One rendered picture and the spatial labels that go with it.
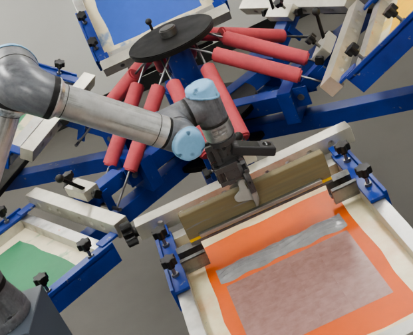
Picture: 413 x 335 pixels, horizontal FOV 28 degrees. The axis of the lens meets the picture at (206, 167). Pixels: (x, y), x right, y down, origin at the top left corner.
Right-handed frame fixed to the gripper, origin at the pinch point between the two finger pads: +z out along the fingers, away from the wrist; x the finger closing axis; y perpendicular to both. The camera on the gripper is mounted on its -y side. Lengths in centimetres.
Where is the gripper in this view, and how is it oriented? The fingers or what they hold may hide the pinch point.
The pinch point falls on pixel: (256, 197)
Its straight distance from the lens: 217.5
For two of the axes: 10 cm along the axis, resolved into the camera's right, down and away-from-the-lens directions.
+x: 2.0, 3.9, -9.0
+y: -9.1, 4.2, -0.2
